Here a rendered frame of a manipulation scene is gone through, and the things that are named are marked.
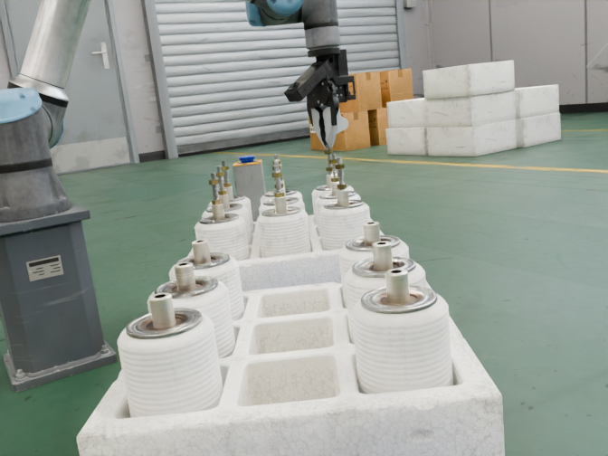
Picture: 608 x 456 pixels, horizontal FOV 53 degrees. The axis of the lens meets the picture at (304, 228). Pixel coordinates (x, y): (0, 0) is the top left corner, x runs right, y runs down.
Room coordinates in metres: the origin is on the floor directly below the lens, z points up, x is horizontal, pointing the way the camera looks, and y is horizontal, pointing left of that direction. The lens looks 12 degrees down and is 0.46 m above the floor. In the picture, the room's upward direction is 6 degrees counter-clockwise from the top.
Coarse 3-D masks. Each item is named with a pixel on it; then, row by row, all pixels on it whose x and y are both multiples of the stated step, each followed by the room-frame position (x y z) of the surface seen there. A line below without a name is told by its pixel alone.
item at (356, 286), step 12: (348, 276) 0.69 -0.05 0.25; (360, 276) 0.67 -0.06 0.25; (408, 276) 0.66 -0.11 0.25; (420, 276) 0.67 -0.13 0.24; (348, 288) 0.68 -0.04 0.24; (360, 288) 0.66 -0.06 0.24; (372, 288) 0.65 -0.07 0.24; (348, 300) 0.68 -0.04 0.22; (348, 312) 0.69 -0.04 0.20; (348, 324) 0.70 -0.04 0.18
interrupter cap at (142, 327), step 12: (180, 312) 0.60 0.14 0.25; (192, 312) 0.60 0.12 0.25; (132, 324) 0.59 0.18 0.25; (144, 324) 0.58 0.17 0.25; (180, 324) 0.57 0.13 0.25; (192, 324) 0.56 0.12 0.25; (132, 336) 0.55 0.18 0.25; (144, 336) 0.55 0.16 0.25; (156, 336) 0.54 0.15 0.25; (168, 336) 0.55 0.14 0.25
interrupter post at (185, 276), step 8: (176, 264) 0.70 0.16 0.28; (184, 264) 0.71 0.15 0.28; (192, 264) 0.70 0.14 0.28; (176, 272) 0.69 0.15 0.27; (184, 272) 0.69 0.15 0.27; (192, 272) 0.70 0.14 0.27; (176, 280) 0.69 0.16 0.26; (184, 280) 0.69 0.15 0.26; (192, 280) 0.69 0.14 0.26; (184, 288) 0.69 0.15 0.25; (192, 288) 0.69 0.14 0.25
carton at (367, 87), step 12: (360, 72) 5.00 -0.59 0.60; (372, 72) 5.06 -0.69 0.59; (348, 84) 5.08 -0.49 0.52; (360, 84) 5.00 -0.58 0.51; (372, 84) 5.06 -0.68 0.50; (360, 96) 4.99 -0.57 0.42; (372, 96) 5.05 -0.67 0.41; (348, 108) 5.10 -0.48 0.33; (360, 108) 4.98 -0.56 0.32; (372, 108) 5.05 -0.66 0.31
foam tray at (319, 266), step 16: (256, 224) 1.40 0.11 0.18; (256, 240) 1.23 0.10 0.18; (320, 240) 1.18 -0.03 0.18; (256, 256) 1.10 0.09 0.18; (288, 256) 1.07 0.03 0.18; (304, 256) 1.06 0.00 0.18; (320, 256) 1.06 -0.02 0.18; (336, 256) 1.06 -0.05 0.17; (240, 272) 1.05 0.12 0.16; (256, 272) 1.05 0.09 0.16; (272, 272) 1.05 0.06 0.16; (288, 272) 1.06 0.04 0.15; (304, 272) 1.06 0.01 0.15; (320, 272) 1.06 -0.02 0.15; (336, 272) 1.06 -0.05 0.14; (256, 288) 1.05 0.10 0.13; (272, 288) 1.05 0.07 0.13
